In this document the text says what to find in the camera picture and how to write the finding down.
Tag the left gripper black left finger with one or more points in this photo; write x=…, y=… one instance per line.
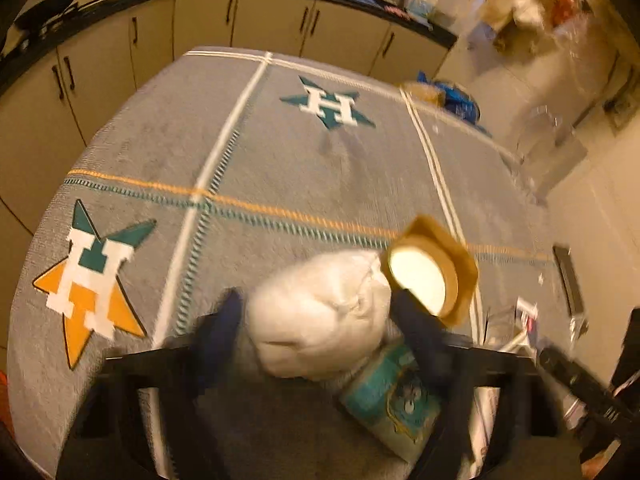
x=107, y=439

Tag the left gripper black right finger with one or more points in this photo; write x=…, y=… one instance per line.
x=529, y=440

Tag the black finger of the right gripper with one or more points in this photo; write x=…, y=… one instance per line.
x=599, y=401

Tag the white tissue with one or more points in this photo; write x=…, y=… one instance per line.
x=320, y=317

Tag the teal white drink carton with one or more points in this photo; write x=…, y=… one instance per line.
x=388, y=399

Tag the yellow tape roll holder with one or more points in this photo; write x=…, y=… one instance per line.
x=438, y=270

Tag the grey patterned tablecloth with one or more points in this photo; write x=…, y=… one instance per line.
x=479, y=200

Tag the clear glass mug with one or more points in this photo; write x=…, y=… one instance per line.
x=537, y=133

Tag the beige base cabinets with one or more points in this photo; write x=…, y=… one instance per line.
x=150, y=60

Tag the blue plastic bag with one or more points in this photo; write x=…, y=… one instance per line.
x=456, y=99

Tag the black frying pan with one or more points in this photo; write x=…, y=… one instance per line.
x=39, y=14

